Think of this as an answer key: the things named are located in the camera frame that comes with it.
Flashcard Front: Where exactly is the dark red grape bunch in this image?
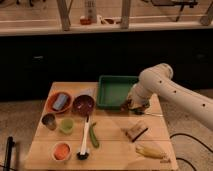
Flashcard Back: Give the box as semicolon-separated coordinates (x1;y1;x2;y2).
120;100;131;111

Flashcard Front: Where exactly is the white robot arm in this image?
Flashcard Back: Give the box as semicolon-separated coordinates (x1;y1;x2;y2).
128;63;213;131

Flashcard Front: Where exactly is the green plastic tray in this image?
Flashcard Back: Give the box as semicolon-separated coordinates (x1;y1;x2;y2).
96;75;138;110

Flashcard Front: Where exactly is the dark maroon bowl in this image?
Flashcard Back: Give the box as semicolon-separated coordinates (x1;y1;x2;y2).
72;95;95;117

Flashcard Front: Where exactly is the green pea pod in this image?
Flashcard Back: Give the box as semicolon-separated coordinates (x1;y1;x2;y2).
89;122;100;148

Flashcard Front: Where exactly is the metal spoon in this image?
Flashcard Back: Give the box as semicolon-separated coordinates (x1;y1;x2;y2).
134;111;163;117

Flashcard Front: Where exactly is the blue grey sponge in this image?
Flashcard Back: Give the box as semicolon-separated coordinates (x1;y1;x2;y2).
52;93;68;111

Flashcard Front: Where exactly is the wooden block brush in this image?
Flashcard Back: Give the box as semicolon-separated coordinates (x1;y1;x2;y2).
122;121;149;142

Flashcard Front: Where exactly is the small green cup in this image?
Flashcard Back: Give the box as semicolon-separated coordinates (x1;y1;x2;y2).
59;118;74;134

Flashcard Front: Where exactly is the orange bowl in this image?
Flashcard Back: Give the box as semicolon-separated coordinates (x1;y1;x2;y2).
45;91;72;114

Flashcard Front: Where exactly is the small metal cup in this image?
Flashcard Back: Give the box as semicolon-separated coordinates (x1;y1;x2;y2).
42;113;57;130

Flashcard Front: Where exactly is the red object on shelf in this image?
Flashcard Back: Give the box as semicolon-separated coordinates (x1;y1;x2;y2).
80;16;92;25

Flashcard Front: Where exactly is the yellow corn cob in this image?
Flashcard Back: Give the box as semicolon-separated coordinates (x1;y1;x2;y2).
136;146;166;159

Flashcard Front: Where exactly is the white cup with orange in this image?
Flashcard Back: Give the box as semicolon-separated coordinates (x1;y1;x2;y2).
52;142;71;162

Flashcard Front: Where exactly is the wooden table leg middle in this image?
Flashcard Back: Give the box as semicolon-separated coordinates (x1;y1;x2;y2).
120;0;131;29

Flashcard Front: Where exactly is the wooden table leg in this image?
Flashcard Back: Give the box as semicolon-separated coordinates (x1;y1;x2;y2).
56;0;70;31
120;0;131;29

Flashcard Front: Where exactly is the wooden table leg left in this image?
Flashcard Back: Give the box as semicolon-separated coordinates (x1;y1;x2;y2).
56;0;70;31

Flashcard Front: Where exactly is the black floor cable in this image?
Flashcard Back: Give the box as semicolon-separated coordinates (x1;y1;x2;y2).
169;132;213;171

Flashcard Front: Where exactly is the black post at left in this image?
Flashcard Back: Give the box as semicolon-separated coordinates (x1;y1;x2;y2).
3;136;15;171

